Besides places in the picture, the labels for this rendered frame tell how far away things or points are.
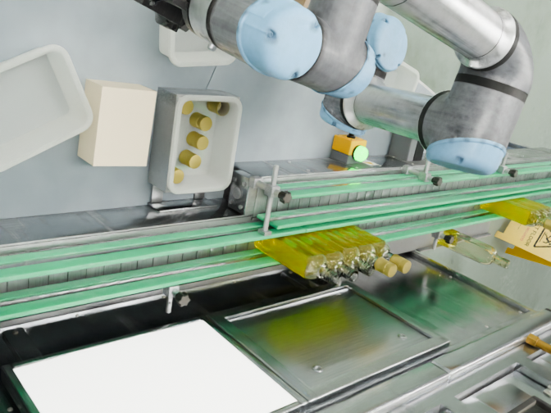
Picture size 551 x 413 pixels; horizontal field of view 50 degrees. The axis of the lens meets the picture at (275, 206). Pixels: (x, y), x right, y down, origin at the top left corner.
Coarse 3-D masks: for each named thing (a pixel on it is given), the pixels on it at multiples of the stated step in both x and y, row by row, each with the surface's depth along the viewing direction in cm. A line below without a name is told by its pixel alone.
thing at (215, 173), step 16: (192, 96) 126; (208, 96) 128; (224, 96) 132; (176, 112) 125; (192, 112) 136; (208, 112) 138; (240, 112) 136; (176, 128) 126; (192, 128) 137; (224, 128) 139; (176, 144) 127; (208, 144) 142; (224, 144) 140; (176, 160) 137; (208, 160) 143; (224, 160) 140; (192, 176) 141; (208, 176) 143; (224, 176) 141; (176, 192) 132; (192, 192) 134
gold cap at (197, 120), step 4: (196, 112) 136; (192, 116) 135; (196, 116) 134; (200, 116) 134; (204, 116) 133; (192, 120) 135; (196, 120) 134; (200, 120) 133; (204, 120) 133; (208, 120) 134; (192, 124) 135; (196, 124) 134; (200, 124) 133; (204, 124) 133; (208, 124) 134; (200, 128) 133; (204, 128) 134; (208, 128) 135
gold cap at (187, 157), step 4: (180, 152) 137; (184, 152) 137; (188, 152) 136; (192, 152) 136; (180, 156) 137; (184, 156) 136; (188, 156) 135; (192, 156) 135; (196, 156) 135; (180, 160) 137; (184, 160) 136; (188, 160) 135; (192, 160) 135; (196, 160) 135; (200, 160) 136; (184, 164) 137; (188, 164) 135; (192, 164) 135; (196, 164) 136; (200, 164) 137; (192, 168) 136; (196, 168) 136
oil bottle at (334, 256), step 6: (294, 234) 146; (300, 234) 146; (306, 234) 147; (300, 240) 144; (306, 240) 143; (312, 240) 144; (318, 240) 145; (312, 246) 141; (318, 246) 141; (324, 246) 142; (330, 246) 142; (324, 252) 138; (330, 252) 139; (336, 252) 139; (330, 258) 137; (336, 258) 137; (342, 258) 139; (330, 264) 137; (336, 264) 137
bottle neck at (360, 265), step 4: (356, 260) 141; (360, 260) 140; (352, 264) 141; (356, 264) 140; (360, 264) 139; (364, 264) 139; (368, 264) 139; (356, 268) 140; (360, 268) 139; (364, 268) 138; (368, 268) 138; (372, 268) 139; (364, 272) 139; (368, 272) 140; (372, 272) 140
